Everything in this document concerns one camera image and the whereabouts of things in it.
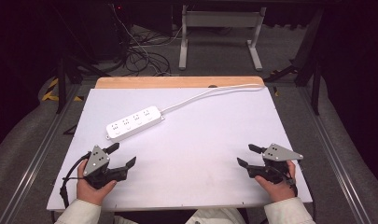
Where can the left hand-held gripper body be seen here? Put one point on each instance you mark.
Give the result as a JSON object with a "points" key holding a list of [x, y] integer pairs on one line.
{"points": [[95, 161]]}

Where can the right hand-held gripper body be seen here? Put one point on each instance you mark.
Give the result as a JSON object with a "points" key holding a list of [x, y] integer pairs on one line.
{"points": [[275, 165]]}

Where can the person's right hand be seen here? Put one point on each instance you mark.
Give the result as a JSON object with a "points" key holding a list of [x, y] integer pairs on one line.
{"points": [[278, 191]]}

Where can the person's left hand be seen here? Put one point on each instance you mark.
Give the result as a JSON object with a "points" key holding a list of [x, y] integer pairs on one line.
{"points": [[90, 191]]}

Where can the white power strip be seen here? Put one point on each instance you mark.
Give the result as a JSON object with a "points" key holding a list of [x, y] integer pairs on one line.
{"points": [[134, 123]]}

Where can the white board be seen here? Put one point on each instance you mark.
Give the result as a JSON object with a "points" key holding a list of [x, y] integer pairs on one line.
{"points": [[193, 149]]}

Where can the black tripod stand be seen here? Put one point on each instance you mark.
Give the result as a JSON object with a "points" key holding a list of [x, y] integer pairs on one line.
{"points": [[63, 84]]}

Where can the yellow black floor tape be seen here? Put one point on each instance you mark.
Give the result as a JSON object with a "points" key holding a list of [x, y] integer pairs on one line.
{"points": [[51, 93]]}

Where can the black metal stand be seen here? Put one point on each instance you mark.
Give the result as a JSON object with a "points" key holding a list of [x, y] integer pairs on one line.
{"points": [[314, 77]]}

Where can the wooden table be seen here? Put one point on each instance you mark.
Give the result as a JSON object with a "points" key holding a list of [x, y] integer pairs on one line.
{"points": [[177, 82]]}

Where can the aluminium floor rail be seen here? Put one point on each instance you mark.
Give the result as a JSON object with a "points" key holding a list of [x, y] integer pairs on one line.
{"points": [[37, 155], [333, 155]]}

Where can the grey metal desk frame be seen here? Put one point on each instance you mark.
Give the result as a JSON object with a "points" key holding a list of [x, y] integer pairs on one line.
{"points": [[219, 19]]}

